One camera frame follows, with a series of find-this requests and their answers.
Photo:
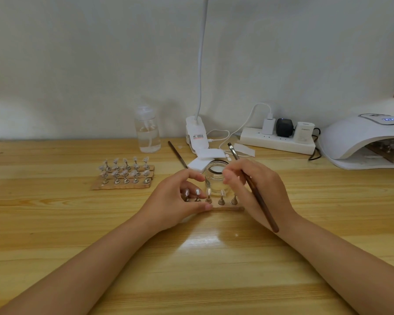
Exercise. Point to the clear plastic pump bottle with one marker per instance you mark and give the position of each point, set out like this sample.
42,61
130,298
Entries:
147,134

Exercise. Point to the person's right thumb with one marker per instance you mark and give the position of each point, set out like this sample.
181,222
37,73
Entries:
231,178

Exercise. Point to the wooden strip base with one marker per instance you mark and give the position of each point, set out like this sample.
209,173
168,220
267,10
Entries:
98,186
150,167

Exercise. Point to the person's left hand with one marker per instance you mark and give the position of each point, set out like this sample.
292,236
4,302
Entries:
170,203

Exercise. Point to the metal nail tip holder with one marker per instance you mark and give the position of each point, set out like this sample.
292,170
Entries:
233,200
208,196
221,199
186,194
197,194

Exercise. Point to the wooden nail stand base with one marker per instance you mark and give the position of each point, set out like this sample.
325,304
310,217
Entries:
229,208

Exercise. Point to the white sponge block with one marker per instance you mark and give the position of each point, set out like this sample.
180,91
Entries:
197,164
210,153

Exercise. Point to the thin dark nail brush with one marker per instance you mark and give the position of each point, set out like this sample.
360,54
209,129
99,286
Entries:
178,155

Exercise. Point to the white power strip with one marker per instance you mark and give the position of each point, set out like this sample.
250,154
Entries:
275,144

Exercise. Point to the clear glass jar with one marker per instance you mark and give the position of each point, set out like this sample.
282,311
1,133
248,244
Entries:
216,178

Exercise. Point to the person's left thumb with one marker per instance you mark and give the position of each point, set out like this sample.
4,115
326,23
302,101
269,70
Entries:
202,208

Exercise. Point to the white cube power adapter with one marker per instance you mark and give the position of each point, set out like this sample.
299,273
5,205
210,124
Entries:
303,132

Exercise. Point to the white nail curing lamp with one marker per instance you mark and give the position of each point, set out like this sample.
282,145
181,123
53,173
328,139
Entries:
348,137

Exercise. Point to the person's right forearm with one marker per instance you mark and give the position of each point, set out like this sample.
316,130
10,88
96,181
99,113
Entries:
341,268

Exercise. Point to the white flat charger plug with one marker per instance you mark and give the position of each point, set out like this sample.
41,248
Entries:
268,127

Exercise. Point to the person's right hand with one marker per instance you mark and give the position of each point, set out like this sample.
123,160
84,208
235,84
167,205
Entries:
266,196

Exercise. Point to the white paper piece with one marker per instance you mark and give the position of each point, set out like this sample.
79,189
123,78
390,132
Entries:
244,149

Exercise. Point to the black power adapter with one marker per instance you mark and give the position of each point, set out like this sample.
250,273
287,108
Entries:
284,127

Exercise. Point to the white clip desk lamp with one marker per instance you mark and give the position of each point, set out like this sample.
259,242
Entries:
195,131

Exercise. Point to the wooden stand with nail tips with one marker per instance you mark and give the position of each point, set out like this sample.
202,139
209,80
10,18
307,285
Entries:
389,152

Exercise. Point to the person's left forearm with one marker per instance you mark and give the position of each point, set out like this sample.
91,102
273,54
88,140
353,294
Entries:
85,268

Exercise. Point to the group of nail tip stands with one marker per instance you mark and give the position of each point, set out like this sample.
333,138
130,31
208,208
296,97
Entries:
126,168

